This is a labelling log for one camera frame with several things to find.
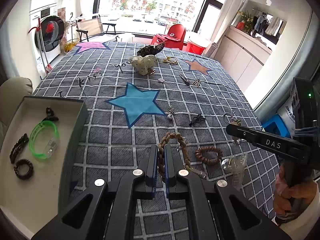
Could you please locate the white spotted scrunchie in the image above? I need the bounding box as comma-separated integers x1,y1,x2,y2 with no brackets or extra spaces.
129,55,157,76

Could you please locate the black beaded hair clip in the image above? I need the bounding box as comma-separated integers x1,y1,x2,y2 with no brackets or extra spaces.
9,133,29,164

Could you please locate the beige leather sofa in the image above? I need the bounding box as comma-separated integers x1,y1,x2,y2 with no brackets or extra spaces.
0,77,33,145

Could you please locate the flower vase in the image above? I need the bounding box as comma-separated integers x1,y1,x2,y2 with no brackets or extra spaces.
238,11,253,34

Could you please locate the silver charm keyring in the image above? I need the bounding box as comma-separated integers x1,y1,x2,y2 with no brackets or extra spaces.
223,110,241,145

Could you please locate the white washing machine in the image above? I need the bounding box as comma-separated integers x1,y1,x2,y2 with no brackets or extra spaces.
29,3,65,68

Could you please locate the silver clear hair clip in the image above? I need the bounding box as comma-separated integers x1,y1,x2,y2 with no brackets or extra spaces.
221,153,247,191

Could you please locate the red plastic chair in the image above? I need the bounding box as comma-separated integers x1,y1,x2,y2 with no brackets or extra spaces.
151,24,186,50

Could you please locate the dark metal hair clip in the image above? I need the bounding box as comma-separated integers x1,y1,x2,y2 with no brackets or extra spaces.
179,74,190,86

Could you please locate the green translucent bangle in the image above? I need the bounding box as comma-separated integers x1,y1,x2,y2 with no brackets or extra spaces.
29,121,60,160

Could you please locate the black claw hair clip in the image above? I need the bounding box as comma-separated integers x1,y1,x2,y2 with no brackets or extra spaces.
43,107,59,122

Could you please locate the black bow hair tie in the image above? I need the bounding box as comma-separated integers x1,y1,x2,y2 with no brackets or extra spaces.
188,113,207,127

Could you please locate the right hand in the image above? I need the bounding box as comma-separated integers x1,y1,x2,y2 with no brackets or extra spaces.
273,164,318,216

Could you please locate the grey checked bedspread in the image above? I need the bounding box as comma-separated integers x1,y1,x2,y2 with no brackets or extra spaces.
34,42,279,239

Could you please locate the brown braided bracelet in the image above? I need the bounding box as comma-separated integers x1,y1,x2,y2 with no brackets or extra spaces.
158,132,208,183

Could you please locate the dark leopard scrunchie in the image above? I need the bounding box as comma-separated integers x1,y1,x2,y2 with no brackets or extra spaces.
137,42,165,57

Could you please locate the white sideboard cabinet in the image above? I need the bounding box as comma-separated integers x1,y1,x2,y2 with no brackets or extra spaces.
214,26,272,91

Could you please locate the grey open tray box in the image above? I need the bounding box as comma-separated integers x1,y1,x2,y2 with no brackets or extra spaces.
1,96,88,239

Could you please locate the brown wooden bead bracelet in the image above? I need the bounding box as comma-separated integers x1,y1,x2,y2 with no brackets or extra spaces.
194,146,224,165

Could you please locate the folding beige chair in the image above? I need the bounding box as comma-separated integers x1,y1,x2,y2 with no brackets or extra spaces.
75,14,117,42

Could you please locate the yellow item basket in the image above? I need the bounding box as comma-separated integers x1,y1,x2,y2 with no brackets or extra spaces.
63,38,80,54

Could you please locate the black spiral hair tie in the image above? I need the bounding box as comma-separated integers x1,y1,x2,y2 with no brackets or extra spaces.
13,159,34,180

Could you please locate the gold chain jewelry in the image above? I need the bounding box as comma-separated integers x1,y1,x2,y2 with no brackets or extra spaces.
162,56,178,65

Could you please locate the red plastic bucket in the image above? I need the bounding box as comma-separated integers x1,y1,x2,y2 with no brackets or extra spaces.
186,39,210,55

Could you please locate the gold bow hair clip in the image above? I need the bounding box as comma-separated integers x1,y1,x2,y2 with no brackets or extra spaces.
192,79,201,87

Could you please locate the silver pendant charm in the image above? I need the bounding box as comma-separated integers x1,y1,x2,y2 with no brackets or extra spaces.
167,105,175,120

